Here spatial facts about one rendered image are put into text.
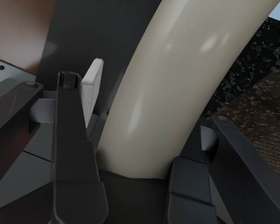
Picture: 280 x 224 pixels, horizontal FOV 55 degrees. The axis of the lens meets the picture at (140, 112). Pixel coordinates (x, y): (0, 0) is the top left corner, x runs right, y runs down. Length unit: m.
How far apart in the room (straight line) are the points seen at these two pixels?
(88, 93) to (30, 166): 0.63
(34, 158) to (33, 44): 0.50
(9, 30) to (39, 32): 0.11
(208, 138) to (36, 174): 0.64
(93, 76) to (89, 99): 0.02
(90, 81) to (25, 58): 1.00
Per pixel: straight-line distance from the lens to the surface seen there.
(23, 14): 1.13
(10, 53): 1.18
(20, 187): 0.72
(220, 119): 0.16
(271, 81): 0.27
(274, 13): 0.24
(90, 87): 0.16
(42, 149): 0.84
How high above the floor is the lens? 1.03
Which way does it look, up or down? 67 degrees down
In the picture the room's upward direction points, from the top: 173 degrees counter-clockwise
